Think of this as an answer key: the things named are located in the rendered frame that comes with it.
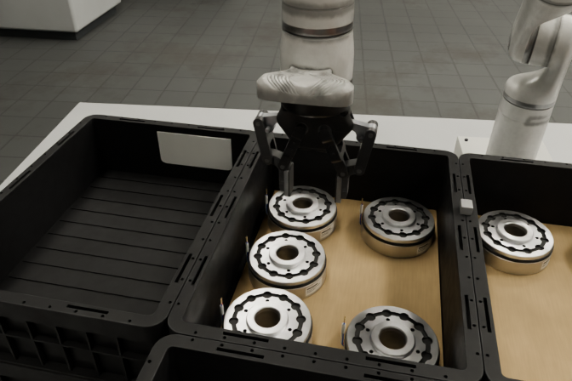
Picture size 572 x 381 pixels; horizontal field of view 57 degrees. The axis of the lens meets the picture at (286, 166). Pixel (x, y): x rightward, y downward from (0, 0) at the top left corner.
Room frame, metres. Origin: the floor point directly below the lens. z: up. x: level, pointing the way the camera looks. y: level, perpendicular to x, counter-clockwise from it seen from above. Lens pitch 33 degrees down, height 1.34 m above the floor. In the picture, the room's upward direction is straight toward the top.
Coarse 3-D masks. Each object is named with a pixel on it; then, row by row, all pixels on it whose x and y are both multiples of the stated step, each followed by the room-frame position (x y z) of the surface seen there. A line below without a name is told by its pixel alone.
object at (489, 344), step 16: (464, 160) 0.64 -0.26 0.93; (480, 160) 0.65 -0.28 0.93; (496, 160) 0.64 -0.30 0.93; (512, 160) 0.64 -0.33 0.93; (528, 160) 0.64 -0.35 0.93; (464, 176) 0.60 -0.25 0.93; (464, 192) 0.56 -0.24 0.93; (480, 240) 0.47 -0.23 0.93; (480, 256) 0.44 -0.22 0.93; (480, 272) 0.41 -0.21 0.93; (480, 288) 0.39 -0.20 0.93; (480, 304) 0.37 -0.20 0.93; (480, 320) 0.35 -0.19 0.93; (480, 336) 0.33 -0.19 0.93; (496, 352) 0.31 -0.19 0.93; (496, 368) 0.29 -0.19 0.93
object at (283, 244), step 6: (276, 246) 0.53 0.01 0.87; (282, 246) 0.53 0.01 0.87; (288, 246) 0.53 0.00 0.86; (294, 246) 0.53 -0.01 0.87; (300, 246) 0.53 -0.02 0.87; (270, 252) 0.52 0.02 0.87; (276, 252) 0.52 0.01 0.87; (300, 252) 0.52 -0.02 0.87; (270, 258) 0.51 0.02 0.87; (276, 258) 0.50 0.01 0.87; (300, 258) 0.50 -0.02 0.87; (276, 264) 0.50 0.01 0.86; (282, 264) 0.49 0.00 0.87; (288, 264) 0.49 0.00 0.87; (294, 264) 0.49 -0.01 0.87
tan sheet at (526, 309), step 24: (480, 216) 0.64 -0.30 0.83; (552, 264) 0.53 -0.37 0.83; (504, 288) 0.49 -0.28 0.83; (528, 288) 0.49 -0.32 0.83; (552, 288) 0.49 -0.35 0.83; (504, 312) 0.45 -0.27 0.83; (528, 312) 0.45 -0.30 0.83; (552, 312) 0.45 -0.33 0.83; (504, 336) 0.41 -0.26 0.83; (528, 336) 0.41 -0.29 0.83; (552, 336) 0.41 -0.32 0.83; (504, 360) 0.38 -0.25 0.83; (528, 360) 0.38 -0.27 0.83; (552, 360) 0.38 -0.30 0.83
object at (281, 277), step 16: (272, 240) 0.55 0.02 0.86; (288, 240) 0.55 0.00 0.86; (304, 240) 0.55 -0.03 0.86; (256, 256) 0.52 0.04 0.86; (320, 256) 0.51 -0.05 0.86; (256, 272) 0.48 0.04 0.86; (272, 272) 0.49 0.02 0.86; (288, 272) 0.48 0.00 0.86; (304, 272) 0.49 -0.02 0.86; (320, 272) 0.49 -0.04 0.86
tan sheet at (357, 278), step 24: (264, 216) 0.64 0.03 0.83; (336, 240) 0.58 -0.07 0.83; (360, 240) 0.58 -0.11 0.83; (432, 240) 0.58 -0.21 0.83; (336, 264) 0.53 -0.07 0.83; (360, 264) 0.53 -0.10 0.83; (384, 264) 0.53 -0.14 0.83; (408, 264) 0.53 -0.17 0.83; (432, 264) 0.53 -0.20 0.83; (240, 288) 0.49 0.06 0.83; (336, 288) 0.49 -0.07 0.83; (360, 288) 0.49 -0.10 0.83; (384, 288) 0.49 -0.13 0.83; (408, 288) 0.49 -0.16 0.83; (432, 288) 0.49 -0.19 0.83; (312, 312) 0.45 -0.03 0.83; (336, 312) 0.45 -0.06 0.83; (432, 312) 0.45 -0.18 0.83; (312, 336) 0.41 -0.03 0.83; (336, 336) 0.41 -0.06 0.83
